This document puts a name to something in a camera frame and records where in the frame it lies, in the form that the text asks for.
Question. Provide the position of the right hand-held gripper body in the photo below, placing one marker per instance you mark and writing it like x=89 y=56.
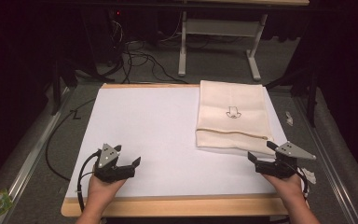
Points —
x=281 y=165

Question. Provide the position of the small white paper scrap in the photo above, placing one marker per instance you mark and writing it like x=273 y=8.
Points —
x=289 y=118

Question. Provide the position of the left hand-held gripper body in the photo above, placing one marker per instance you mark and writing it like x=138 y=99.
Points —
x=109 y=169

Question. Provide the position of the black stand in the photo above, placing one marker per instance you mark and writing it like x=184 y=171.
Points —
x=307 y=87
x=62 y=81

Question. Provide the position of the person's left hand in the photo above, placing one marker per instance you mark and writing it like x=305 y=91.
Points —
x=104 y=190

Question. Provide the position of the white metal desk frame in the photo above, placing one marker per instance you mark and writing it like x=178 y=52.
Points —
x=220 y=28

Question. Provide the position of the cream cloth bag with drawing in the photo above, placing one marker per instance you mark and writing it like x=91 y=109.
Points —
x=233 y=124

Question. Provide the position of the crumpled white paper scrap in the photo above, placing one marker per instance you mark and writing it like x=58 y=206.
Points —
x=310 y=175

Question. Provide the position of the person's right hand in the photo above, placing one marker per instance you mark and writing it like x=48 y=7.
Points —
x=284 y=188

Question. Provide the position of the silver metal floor rail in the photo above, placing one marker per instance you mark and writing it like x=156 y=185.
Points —
x=34 y=152
x=326 y=155

